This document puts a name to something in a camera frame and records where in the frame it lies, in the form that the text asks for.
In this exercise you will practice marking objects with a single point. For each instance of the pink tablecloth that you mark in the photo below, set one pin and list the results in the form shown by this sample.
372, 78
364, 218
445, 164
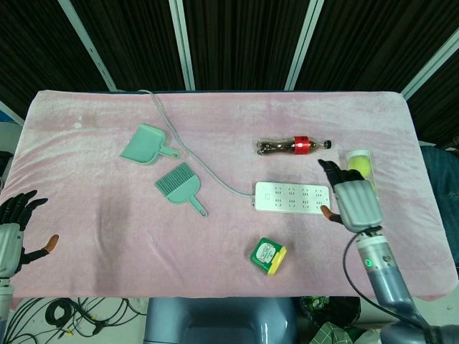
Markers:
222, 118

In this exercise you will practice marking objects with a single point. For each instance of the teal hand brush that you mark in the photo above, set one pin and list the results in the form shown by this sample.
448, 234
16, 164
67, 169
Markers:
179, 186

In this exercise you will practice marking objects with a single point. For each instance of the green patterned bag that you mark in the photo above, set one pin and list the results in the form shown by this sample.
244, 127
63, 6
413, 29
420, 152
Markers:
333, 331

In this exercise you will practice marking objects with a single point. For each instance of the white power strip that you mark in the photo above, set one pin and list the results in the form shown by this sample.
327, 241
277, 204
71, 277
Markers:
290, 197

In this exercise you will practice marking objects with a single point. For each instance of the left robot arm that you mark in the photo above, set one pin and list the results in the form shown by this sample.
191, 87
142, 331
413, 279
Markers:
4, 308

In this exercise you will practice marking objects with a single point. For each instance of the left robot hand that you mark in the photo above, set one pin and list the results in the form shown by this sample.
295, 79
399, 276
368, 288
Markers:
12, 229

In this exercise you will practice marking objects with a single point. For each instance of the cola bottle red label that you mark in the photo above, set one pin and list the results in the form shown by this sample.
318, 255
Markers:
287, 145

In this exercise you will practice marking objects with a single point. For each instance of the teal dustpan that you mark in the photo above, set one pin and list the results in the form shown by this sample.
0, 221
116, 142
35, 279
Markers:
143, 145

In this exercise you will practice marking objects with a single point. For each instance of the clear tennis ball tube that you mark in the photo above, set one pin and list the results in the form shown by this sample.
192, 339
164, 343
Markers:
360, 161

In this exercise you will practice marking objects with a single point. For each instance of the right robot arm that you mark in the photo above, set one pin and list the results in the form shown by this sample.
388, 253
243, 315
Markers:
391, 283

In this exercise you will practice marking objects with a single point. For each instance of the green yellow gum container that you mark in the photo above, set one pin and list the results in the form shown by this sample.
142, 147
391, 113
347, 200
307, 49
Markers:
267, 254

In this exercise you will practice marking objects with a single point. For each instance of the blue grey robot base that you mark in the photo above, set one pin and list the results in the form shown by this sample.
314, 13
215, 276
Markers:
218, 320

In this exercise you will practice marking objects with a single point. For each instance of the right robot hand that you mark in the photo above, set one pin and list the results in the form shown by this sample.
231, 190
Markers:
355, 200

